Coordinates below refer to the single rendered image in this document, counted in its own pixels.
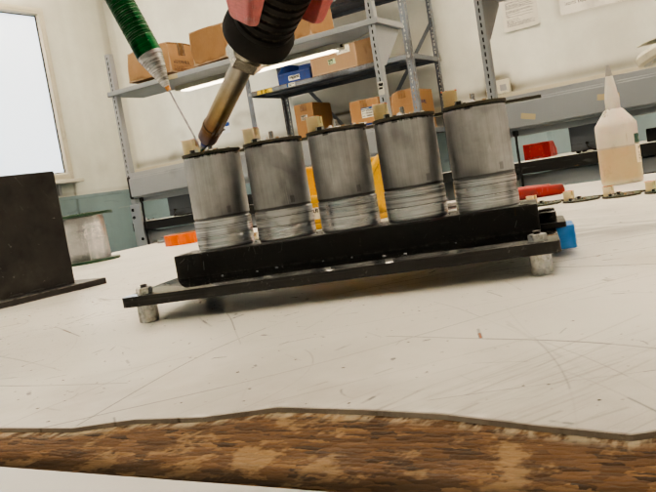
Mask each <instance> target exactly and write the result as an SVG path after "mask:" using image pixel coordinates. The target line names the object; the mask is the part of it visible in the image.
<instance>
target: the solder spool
mask: <svg viewBox="0 0 656 492"><path fill-rule="evenodd" d="M108 212H112V210H111V209H110V210H102V211H96V212H87V213H81V214H75V215H69V216H65V217H64V216H62V219H63V220H64V221H63V225H64V230H65V235H66V241H67V246H68V251H69V256H70V260H71V266H72V267H77V266H83V265H88V264H93V263H99V262H104V261H108V260H113V259H117V258H120V257H121V256H120V255H111V251H110V246H109V242H108V235H107V231H106V227H105V226H106V225H105V224H104V218H103V213H108ZM98 214H100V215H98Z"/></svg>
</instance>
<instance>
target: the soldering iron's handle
mask: <svg viewBox="0 0 656 492"><path fill-rule="evenodd" d="M310 1H311V0H265V2H264V5H263V9H262V14H261V18H260V22H259V24H258V25H257V26H249V25H247V24H245V23H243V22H240V21H238V20H235V19H234V18H233V17H232V16H231V15H230V13H229V11H228V9H227V11H226V13H225V17H224V20H223V27H222V29H223V34H224V37H225V40H226V42H227V44H228V45H229V46H230V47H231V48H232V50H233V51H235V52H236V53H237V54H238V55H240V56H241V57H243V58H244V59H246V60H248V61H250V62H255V63H260V64H274V63H278V62H281V61H283V60H284V59H285V58H286V57H287V56H288V55H289V53H290V51H291V49H292V48H293V45H294V41H295V35H294V32H295V30H296V28H297V26H298V24H299V23H300V21H301V19H302V17H303V15H304V13H305V11H306V9H307V8H308V5H309V3H310Z"/></svg>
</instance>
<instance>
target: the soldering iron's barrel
mask: <svg viewBox="0 0 656 492"><path fill-rule="evenodd" d="M225 50H226V53H227V56H228V58H229V61H230V66H229V68H228V70H227V73H226V75H225V78H224V80H223V82H222V85H221V87H220V89H219V91H218V93H217V94H216V97H215V99H214V101H213V103H212V105H211V107H210V110H209V112H208V114H207V116H206V118H205V119H204V121H203V123H202V127H201V129H200V131H199V133H198V139H199V140H200V141H201V142H202V143H203V144H205V145H214V144H215V143H216V142H217V140H218V138H219V136H220V135H221V134H222V132H223V130H224V127H225V125H226V122H227V120H228V118H229V117H230V115H231V113H232V111H233V109H234V107H235V105H236V103H237V101H238V99H239V97H240V95H241V93H242V91H243V89H244V87H245V85H246V83H247V81H248V79H249V77H250V75H253V76H254V75H255V74H256V73H258V72H259V71H261V70H262V69H263V68H265V67H266V66H267V64H260V63H255V62H252V61H248V60H246V59H244V58H243V57H241V56H240V55H238V54H237V53H236V52H235V51H233V50H232V48H231V47H230V46H229V45H228V44H227V46H226V48H225Z"/></svg>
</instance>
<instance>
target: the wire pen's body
mask: <svg viewBox="0 0 656 492"><path fill-rule="evenodd" d="M104 1H105V2H106V5H107V6H108V8H109V10H110V11H111V13H112V14H113V16H114V18H115V20H116V22H117V23H118V25H119V27H120V29H121V31H122V33H123V35H124V36H125V38H126V40H127V42H128V44H129V46H130V47H131V49H132V51H133V53H134V55H135V56H136V58H137V59H138V58H139V57H140V56H141V55H142V54H143V53H145V52H147V51H149V50H151V49H154V48H160V46H159V44H158V42H157V40H156V38H155V37H154V35H153V33H152V31H151V29H150V28H149V26H148V24H147V22H146V20H145V18H144V16H143V14H142V12H141V10H140V8H139V7H138V5H137V3H136V1H135V0H104Z"/></svg>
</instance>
